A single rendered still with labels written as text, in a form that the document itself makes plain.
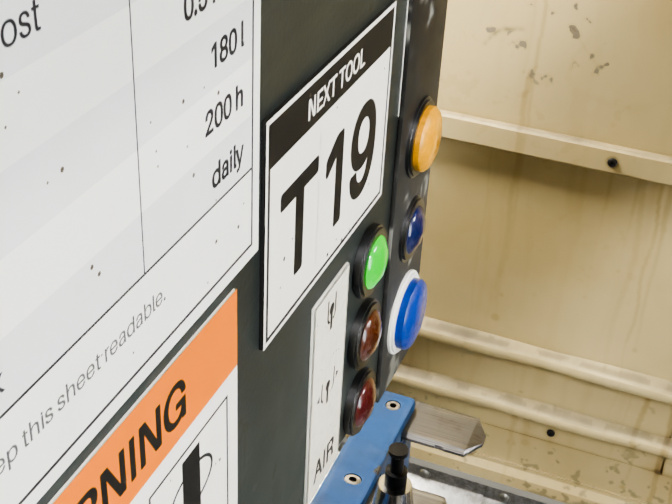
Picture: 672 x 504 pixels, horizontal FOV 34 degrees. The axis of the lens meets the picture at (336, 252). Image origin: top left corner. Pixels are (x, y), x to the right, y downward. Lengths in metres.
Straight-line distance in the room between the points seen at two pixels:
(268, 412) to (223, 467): 0.03
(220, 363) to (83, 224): 0.09
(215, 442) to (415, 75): 0.16
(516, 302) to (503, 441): 0.21
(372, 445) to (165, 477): 0.71
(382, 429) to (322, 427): 0.61
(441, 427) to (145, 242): 0.81
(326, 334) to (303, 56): 0.11
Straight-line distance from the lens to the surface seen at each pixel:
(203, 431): 0.28
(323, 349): 0.36
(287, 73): 0.28
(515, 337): 1.33
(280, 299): 0.31
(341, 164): 0.33
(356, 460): 0.96
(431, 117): 0.41
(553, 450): 1.42
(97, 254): 0.21
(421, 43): 0.39
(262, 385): 0.32
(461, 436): 1.02
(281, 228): 0.30
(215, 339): 0.27
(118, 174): 0.21
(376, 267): 0.38
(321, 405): 0.38
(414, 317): 0.45
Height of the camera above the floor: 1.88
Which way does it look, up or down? 32 degrees down
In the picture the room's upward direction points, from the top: 3 degrees clockwise
